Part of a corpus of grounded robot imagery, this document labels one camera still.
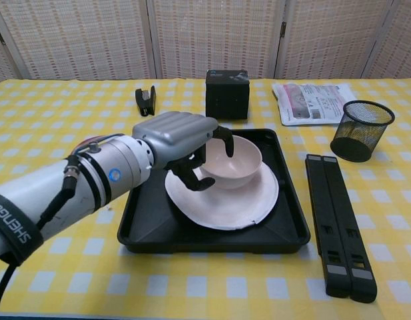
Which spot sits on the black square tray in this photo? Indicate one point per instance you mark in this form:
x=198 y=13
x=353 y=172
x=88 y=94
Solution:
x=152 y=230

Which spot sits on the white paper plate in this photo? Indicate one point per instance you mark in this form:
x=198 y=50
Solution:
x=232 y=206

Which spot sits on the beige bowl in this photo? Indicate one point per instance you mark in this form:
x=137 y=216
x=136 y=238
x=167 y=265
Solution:
x=238 y=166

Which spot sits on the black mesh pen cup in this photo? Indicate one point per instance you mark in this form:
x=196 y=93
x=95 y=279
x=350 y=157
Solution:
x=355 y=143

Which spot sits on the black stapler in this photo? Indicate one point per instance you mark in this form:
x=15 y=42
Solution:
x=146 y=103

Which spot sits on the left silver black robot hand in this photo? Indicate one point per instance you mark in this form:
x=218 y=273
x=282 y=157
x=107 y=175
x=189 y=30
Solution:
x=175 y=133

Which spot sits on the clear plastic printed packet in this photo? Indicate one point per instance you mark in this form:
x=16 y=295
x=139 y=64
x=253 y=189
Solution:
x=311 y=103

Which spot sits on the woven folding screen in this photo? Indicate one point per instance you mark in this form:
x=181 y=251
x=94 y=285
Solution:
x=205 y=36

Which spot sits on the black folded laptop stand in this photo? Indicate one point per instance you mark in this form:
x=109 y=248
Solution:
x=338 y=226

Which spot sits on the yellow white checkered tablecloth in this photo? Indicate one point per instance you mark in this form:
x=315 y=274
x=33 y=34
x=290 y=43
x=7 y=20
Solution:
x=75 y=283

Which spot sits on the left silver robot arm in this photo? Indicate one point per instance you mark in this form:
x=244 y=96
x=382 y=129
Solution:
x=102 y=166

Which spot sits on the black cube box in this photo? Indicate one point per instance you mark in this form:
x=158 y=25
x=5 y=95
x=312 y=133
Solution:
x=226 y=100

